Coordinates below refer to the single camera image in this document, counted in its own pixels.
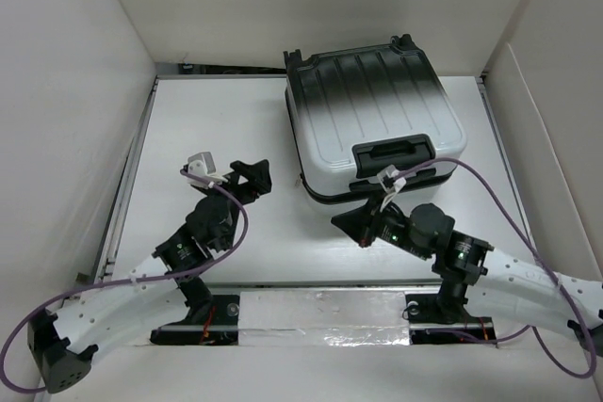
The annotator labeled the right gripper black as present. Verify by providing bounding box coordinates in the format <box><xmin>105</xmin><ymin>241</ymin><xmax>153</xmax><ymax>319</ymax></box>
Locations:
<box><xmin>331</xmin><ymin>190</ymin><xmax>431</xmax><ymax>260</ymax></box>

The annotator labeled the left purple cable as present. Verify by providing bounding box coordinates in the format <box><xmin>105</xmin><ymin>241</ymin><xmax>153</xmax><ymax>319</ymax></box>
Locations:
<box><xmin>0</xmin><ymin>167</ymin><xmax>250</xmax><ymax>394</ymax></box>

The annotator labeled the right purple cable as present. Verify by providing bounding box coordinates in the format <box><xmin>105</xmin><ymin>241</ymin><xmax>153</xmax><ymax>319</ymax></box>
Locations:
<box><xmin>390</xmin><ymin>156</ymin><xmax>603</xmax><ymax>380</ymax></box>

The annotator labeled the white black hard-shell suitcase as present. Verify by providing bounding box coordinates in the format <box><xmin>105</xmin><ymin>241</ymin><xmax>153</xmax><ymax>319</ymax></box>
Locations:
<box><xmin>284</xmin><ymin>34</ymin><xmax>467</xmax><ymax>216</ymax></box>

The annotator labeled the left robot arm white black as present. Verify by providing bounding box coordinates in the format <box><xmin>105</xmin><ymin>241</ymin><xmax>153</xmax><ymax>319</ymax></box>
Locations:
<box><xmin>27</xmin><ymin>153</ymin><xmax>272</xmax><ymax>394</ymax></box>

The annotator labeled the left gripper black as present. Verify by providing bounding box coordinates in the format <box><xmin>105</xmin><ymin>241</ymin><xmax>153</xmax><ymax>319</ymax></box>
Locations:
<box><xmin>200</xmin><ymin>159</ymin><xmax>269</xmax><ymax>250</ymax></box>

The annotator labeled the silver taped mounting rail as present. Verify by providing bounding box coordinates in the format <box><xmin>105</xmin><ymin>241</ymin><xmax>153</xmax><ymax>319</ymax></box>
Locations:
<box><xmin>150</xmin><ymin>286</ymin><xmax>497</xmax><ymax>347</ymax></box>

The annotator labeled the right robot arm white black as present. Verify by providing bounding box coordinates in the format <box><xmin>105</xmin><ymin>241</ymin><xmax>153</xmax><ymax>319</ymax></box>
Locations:
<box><xmin>331</xmin><ymin>203</ymin><xmax>602</xmax><ymax>355</ymax></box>

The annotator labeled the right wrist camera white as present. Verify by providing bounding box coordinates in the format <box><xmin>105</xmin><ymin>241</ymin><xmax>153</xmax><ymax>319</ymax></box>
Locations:
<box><xmin>377</xmin><ymin>165</ymin><xmax>407</xmax><ymax>212</ymax></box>

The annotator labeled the purple cable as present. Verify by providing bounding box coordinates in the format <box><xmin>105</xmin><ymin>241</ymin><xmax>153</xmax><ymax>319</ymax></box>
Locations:
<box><xmin>390</xmin><ymin>156</ymin><xmax>603</xmax><ymax>380</ymax></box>
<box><xmin>0</xmin><ymin>167</ymin><xmax>250</xmax><ymax>394</ymax></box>

